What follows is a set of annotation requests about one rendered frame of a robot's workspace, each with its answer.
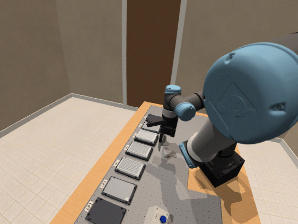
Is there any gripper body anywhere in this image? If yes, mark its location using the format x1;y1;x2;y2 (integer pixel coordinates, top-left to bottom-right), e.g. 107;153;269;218
160;114;179;137

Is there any beige operator button panel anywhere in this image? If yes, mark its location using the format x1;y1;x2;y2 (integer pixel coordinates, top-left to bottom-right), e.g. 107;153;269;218
144;206;169;224

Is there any clear plastic lid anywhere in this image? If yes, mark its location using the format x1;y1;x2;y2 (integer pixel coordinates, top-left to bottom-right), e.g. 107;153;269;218
103;177;135;202

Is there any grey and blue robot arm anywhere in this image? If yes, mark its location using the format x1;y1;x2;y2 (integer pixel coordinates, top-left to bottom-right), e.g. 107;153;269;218
162;32;298;170

